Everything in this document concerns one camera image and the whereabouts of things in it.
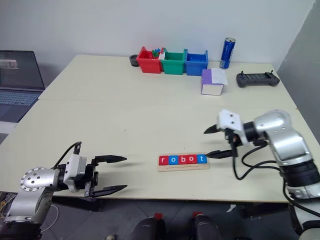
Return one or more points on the red letter block b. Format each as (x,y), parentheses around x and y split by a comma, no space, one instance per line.
(182,160)

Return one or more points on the blue toy brick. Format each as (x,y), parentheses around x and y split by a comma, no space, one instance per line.
(158,50)

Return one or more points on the blue letter block t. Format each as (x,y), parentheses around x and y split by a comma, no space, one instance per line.
(202,159)

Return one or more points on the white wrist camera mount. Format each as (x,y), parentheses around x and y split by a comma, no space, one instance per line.
(72,162)
(230,120)

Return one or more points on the blue letter block o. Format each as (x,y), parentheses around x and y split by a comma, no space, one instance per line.
(173,160)

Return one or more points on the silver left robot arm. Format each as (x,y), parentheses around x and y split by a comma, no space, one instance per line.
(35,180)

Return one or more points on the wooden letter tray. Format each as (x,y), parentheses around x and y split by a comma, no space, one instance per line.
(182,169)

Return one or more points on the black handheld controller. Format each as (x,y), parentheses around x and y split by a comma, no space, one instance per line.
(257,79)

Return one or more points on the white toy brick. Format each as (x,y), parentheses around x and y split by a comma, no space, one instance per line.
(162,56)

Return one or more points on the white paper sheet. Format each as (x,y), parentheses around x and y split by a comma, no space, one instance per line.
(219,76)

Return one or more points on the purple book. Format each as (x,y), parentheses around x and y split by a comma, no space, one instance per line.
(206,77)

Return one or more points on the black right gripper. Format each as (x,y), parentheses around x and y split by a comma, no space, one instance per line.
(231,140)

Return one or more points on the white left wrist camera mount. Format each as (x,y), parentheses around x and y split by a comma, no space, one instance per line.
(72,162)

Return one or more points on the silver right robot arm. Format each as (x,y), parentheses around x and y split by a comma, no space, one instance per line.
(282,135)

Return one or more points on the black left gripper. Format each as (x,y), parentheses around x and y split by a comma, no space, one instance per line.
(91,175)

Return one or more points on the green toy brick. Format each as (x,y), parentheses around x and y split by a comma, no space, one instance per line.
(155,53)

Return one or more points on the grey laptop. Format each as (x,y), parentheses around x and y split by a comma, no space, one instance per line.
(17,72)

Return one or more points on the blue drink can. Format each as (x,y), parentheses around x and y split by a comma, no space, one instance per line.
(227,53)

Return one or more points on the black round holder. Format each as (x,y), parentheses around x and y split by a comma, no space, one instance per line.
(133,61)

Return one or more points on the white paper scrap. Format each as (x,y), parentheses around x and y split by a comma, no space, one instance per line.
(231,207)

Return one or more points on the blue plastic bin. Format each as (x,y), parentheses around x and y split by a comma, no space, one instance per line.
(196,67)

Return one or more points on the red tape patch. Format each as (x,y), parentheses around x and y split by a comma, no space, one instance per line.
(158,215)
(197,213)

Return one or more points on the small beige object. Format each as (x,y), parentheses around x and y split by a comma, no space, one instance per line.
(111,237)

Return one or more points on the green plastic bin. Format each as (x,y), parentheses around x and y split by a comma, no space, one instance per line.
(173,67)

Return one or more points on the dark rounded shape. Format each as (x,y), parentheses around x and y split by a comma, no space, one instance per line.
(206,228)
(147,230)

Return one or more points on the red letter block r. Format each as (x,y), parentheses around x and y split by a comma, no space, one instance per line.
(163,160)

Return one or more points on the red letter block o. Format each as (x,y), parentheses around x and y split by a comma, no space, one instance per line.
(192,160)

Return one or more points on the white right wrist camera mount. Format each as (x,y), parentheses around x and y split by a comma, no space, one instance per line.
(230,120)

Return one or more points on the red plastic bin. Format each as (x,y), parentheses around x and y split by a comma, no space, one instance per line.
(149,65)

